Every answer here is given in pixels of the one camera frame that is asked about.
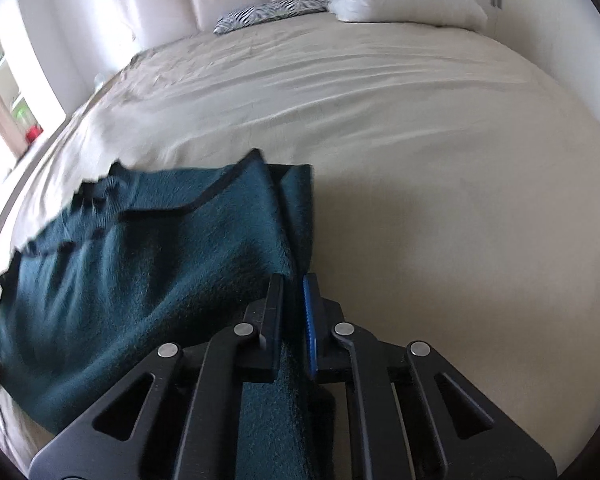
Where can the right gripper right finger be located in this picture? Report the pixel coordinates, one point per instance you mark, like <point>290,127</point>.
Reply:
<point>412,414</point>

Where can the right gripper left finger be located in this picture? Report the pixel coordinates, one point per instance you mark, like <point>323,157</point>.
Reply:
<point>176,414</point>

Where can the dark green knit sweater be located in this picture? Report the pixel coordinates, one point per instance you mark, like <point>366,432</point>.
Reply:
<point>141,259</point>

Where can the beige bed sheet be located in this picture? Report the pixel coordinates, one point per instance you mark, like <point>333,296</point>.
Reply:
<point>456,188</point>

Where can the red box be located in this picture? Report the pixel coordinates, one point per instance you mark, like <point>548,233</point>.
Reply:
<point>33,133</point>

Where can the green lidded container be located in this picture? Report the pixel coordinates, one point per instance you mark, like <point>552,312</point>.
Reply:
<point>23,115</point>

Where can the zebra print pillow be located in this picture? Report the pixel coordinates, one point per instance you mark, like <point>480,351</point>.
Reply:
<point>268,12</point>

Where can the white wardrobe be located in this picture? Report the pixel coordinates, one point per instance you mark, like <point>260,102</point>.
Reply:
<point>560,36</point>

